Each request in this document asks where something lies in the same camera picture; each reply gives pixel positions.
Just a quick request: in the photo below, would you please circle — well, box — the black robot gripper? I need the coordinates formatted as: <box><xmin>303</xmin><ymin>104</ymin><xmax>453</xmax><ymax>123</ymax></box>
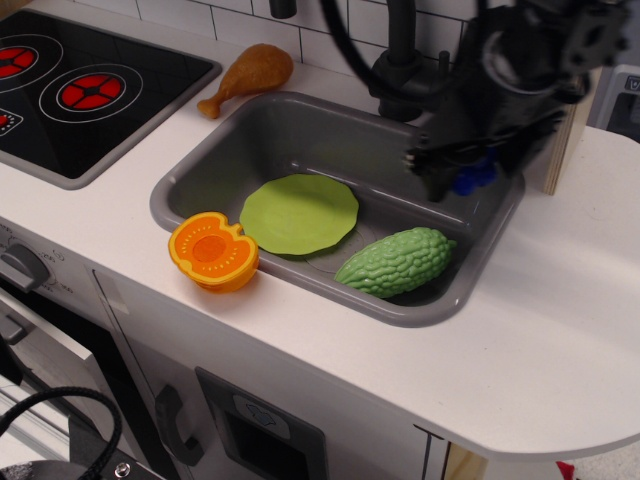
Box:
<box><xmin>404</xmin><ymin>74</ymin><xmax>569</xmax><ymax>204</ymax></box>

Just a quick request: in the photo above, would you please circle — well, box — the blue toy blueberries cluster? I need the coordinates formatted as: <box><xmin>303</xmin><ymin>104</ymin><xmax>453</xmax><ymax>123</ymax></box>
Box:
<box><xmin>451</xmin><ymin>147</ymin><xmax>498</xmax><ymax>196</ymax></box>

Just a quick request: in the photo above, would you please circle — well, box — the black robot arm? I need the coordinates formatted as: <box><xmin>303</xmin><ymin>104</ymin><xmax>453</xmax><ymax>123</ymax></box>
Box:
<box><xmin>406</xmin><ymin>1</ymin><xmax>631</xmax><ymax>202</ymax></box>

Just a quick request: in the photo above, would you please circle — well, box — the green toy plate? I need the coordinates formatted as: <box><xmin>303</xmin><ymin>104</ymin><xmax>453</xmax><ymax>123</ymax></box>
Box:
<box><xmin>240</xmin><ymin>174</ymin><xmax>359</xmax><ymax>255</ymax></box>

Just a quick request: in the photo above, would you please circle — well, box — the grey toy sink basin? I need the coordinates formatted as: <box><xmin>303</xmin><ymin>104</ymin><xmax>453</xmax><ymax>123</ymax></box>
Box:
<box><xmin>150</xmin><ymin>92</ymin><xmax>525</xmax><ymax>328</ymax></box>

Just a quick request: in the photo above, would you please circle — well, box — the wooden side panel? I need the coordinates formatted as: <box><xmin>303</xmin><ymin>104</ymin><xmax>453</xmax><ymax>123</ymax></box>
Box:
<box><xmin>542</xmin><ymin>68</ymin><xmax>602</xmax><ymax>196</ymax></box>

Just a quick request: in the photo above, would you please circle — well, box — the green toy bitter melon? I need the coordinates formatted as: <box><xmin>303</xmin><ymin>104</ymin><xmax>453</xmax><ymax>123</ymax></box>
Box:
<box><xmin>334</xmin><ymin>227</ymin><xmax>457</xmax><ymax>299</ymax></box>

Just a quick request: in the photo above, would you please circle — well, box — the black toy faucet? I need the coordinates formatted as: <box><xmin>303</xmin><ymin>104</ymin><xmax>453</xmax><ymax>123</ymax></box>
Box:
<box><xmin>372</xmin><ymin>0</ymin><xmax>451</xmax><ymax>95</ymax></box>

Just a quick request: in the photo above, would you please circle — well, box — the brown toy chicken drumstick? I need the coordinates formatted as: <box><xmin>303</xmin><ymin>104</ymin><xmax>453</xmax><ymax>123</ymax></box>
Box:
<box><xmin>197</xmin><ymin>43</ymin><xmax>294</xmax><ymax>119</ymax></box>

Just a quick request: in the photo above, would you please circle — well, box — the orange toy pumpkin half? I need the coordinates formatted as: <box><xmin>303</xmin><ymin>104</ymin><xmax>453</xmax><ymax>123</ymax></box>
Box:
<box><xmin>168</xmin><ymin>212</ymin><xmax>259</xmax><ymax>294</ymax></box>

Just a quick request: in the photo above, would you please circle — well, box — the grey dishwasher panel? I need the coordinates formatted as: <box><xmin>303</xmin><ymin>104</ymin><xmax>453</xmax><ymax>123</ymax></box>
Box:
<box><xmin>195</xmin><ymin>367</ymin><xmax>330</xmax><ymax>479</ymax></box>

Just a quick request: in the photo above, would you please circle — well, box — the black toy stovetop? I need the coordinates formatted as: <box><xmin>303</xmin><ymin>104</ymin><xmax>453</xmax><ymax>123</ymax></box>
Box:
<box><xmin>1</xmin><ymin>9</ymin><xmax>222</xmax><ymax>190</ymax></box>

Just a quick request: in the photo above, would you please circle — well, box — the grey oven knob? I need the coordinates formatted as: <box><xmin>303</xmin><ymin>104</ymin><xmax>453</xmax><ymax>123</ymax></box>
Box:
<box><xmin>1</xmin><ymin>244</ymin><xmax>51</xmax><ymax>293</ymax></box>

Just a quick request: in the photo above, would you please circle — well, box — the grey cabinet door handle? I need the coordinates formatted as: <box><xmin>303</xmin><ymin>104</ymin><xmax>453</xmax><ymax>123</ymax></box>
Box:
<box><xmin>154</xmin><ymin>385</ymin><xmax>204</xmax><ymax>467</ymax></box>

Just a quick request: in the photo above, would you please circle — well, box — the black braided foreground cable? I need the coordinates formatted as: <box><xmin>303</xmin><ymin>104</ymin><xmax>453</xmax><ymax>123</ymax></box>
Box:
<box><xmin>0</xmin><ymin>385</ymin><xmax>124</xmax><ymax>480</ymax></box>

